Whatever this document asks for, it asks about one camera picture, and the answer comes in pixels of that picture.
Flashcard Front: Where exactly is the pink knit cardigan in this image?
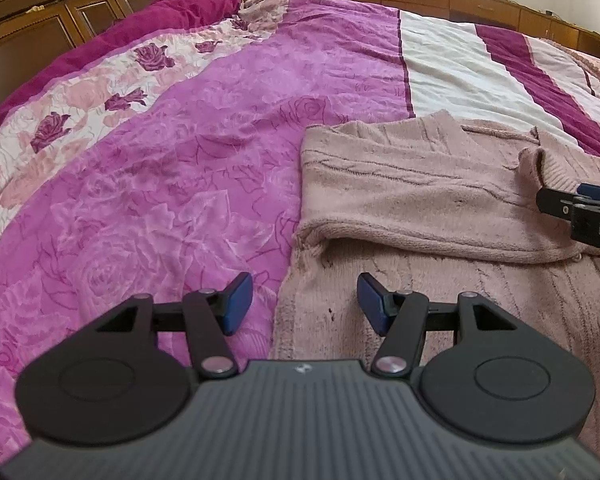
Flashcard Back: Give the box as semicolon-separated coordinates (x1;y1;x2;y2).
270;109;600;456

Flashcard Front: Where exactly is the pink crochet-trimmed cloth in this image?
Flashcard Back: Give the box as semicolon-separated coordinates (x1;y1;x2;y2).
527;35;600;103

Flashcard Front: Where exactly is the carved wooden headboard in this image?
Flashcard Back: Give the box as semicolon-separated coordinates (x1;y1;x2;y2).
0;0;208;123

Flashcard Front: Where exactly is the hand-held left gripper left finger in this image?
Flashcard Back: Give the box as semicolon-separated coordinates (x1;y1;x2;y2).
96;271;255;380

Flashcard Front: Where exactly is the purple floral bedspread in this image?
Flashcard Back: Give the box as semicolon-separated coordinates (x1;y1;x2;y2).
0;0;600;471

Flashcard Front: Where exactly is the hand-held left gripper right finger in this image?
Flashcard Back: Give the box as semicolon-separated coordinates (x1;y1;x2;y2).
356;271;518;378

